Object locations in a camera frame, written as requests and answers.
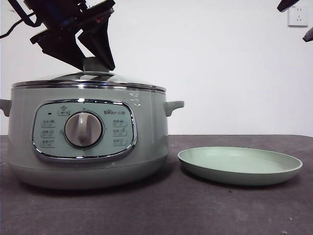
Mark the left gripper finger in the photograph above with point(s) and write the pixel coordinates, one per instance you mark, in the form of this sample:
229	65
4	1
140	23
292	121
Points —
63	49
100	41

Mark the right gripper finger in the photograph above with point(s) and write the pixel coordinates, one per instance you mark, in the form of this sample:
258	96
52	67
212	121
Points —
308	35
286	5

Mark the glass lid with green knob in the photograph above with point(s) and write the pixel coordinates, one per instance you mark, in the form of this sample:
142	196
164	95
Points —
122	80

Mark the pale green electric steamer pot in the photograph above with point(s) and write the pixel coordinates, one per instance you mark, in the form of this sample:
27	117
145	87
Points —
146	137

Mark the pale green round plate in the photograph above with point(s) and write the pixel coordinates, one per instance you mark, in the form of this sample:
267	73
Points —
239	166

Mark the white wall socket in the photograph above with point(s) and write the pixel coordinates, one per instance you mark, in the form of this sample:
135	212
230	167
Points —
297	20

